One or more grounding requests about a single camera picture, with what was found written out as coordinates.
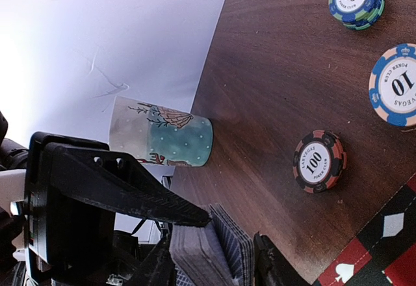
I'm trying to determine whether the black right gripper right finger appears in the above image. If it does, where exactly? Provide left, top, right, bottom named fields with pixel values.
left=253, top=232, right=310, bottom=286

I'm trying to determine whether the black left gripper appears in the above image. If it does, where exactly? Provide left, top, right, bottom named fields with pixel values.
left=24, top=132, right=211, bottom=281

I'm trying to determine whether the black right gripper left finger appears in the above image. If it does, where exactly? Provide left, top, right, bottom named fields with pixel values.
left=129, top=235, right=176, bottom=286

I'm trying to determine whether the red black poker chip stack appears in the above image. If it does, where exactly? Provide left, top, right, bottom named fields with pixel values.
left=292, top=130, right=347, bottom=194

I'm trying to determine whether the blue cream poker chip stack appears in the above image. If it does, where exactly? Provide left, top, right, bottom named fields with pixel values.
left=369, top=44, right=415, bottom=127

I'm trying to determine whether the green poker chip stack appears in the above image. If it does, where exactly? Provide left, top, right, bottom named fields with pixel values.
left=328, top=0, right=385, bottom=31

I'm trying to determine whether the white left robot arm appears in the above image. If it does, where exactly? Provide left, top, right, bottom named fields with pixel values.
left=1, top=119, right=210, bottom=285

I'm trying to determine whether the white floral ceramic mug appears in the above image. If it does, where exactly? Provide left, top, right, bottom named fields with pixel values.
left=109, top=96, right=213, bottom=167

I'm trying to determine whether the round red black poker mat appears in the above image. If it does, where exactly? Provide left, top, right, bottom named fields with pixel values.
left=313, top=176, right=415, bottom=285

